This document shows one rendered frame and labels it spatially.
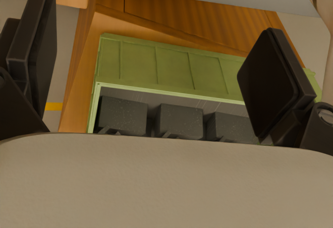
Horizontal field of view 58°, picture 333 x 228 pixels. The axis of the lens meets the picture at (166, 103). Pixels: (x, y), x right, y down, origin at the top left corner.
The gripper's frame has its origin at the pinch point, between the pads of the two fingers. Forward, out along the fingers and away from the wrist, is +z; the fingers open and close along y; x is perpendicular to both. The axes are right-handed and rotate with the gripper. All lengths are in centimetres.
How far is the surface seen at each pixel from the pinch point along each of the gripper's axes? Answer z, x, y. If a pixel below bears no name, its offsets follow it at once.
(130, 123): 39, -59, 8
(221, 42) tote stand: 55, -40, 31
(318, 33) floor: 130, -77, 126
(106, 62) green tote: 40, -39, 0
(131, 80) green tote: 36, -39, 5
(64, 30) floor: 130, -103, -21
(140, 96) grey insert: 45, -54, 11
